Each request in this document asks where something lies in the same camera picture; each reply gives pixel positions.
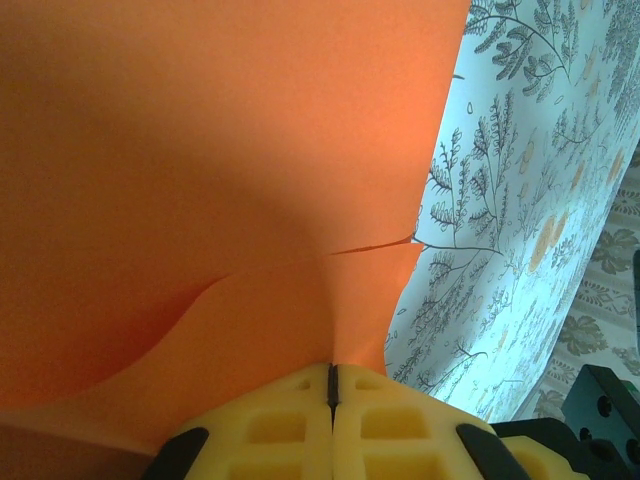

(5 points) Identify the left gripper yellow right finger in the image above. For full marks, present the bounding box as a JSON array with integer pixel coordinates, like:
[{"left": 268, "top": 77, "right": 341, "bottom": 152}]
[{"left": 332, "top": 362, "right": 531, "bottom": 480}]

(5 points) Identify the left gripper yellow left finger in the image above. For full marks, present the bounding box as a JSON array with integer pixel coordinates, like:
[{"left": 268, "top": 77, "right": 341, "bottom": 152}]
[{"left": 144, "top": 362, "right": 335, "bottom": 480}]

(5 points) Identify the orange square paper sheet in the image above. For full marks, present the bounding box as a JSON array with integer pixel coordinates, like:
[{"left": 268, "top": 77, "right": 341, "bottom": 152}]
[{"left": 0, "top": 0, "right": 471, "bottom": 456}]

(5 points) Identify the floral patterned table mat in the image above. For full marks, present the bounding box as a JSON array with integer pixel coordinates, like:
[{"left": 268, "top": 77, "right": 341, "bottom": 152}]
[{"left": 382, "top": 0, "right": 640, "bottom": 426}]

